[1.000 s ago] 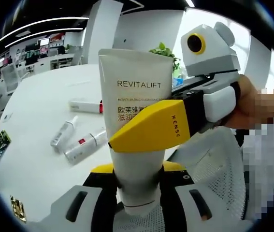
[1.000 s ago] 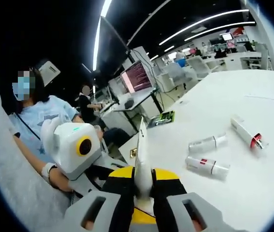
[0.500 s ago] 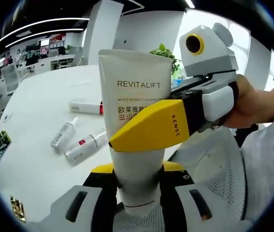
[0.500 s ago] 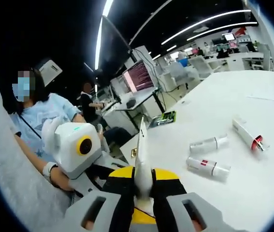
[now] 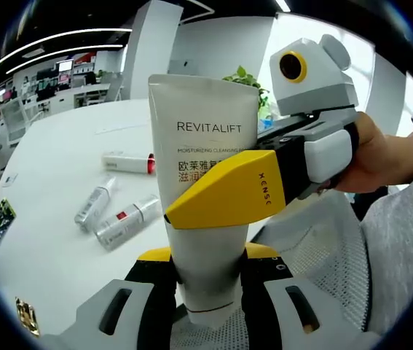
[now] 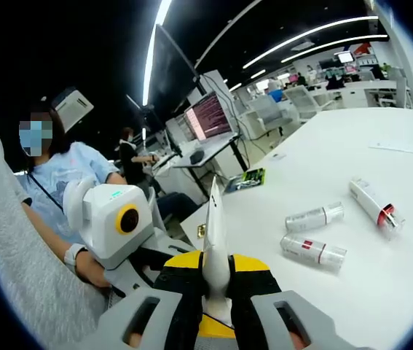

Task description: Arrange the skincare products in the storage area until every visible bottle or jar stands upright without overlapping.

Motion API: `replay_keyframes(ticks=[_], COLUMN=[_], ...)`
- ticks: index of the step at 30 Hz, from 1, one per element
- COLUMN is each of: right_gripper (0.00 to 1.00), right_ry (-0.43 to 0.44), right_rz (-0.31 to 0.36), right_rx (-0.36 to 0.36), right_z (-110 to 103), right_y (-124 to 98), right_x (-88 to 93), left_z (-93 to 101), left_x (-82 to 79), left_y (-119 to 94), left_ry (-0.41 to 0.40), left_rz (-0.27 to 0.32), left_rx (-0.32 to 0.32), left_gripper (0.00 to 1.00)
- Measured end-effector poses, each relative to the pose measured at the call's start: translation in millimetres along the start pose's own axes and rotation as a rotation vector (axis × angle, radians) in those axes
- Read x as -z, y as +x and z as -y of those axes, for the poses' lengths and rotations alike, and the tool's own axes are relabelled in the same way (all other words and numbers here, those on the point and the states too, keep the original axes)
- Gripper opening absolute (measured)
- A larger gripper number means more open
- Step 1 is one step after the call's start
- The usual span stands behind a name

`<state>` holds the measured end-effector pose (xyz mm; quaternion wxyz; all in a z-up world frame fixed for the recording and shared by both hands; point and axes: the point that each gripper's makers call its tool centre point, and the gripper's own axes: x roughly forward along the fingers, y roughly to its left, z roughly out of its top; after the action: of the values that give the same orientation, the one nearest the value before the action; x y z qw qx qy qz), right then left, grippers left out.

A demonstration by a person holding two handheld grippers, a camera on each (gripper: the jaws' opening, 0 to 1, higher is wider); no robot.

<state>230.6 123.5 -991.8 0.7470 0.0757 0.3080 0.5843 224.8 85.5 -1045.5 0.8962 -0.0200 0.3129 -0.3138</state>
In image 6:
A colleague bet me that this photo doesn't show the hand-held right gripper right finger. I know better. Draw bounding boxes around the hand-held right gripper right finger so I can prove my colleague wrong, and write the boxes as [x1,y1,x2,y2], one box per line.
[227,254,339,350]

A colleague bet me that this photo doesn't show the white wrist band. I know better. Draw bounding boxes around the white wrist band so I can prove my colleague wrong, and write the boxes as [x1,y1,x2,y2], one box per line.
[63,243,89,273]

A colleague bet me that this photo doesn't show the long ceiling light strip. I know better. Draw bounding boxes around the long ceiling light strip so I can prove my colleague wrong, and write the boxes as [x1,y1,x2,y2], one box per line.
[142,0,173,107]

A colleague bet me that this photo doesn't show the computer monitor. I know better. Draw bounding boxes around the computer monitor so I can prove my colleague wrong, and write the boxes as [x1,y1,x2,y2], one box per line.
[184,91,237,141]

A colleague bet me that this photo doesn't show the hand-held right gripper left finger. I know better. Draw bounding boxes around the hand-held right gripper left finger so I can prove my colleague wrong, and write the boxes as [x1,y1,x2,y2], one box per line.
[96,250,207,350]

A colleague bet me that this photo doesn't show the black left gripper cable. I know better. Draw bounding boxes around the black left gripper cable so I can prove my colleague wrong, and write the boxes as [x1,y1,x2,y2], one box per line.
[27,172,65,213]

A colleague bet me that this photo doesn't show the person's left hand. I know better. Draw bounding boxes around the person's left hand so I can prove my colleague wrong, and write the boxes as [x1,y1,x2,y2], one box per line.
[74,250,115,289]

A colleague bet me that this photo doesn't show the white standing desk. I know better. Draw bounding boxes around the white standing desk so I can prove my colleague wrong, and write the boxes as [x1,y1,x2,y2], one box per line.
[172,133,251,202]

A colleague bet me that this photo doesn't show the green black snack packet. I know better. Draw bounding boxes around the green black snack packet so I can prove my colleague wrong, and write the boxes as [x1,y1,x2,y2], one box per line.
[224,167,267,195]

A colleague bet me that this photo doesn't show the red collar clear cap skincare bottle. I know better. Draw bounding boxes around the red collar clear cap skincare bottle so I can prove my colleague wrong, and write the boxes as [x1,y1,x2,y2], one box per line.
[349,177,406,241]

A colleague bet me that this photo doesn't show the white office chair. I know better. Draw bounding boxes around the white office chair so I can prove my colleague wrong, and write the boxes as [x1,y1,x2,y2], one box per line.
[284,85,339,118]
[245,96,295,140]

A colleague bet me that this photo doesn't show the ceiling air conditioner vent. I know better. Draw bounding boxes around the ceiling air conditioner vent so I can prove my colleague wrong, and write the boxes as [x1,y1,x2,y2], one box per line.
[51,86,95,133]

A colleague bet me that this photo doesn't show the white skincare squeeze tube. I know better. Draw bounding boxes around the white skincare squeeze tube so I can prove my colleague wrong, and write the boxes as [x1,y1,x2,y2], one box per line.
[202,174,235,322]

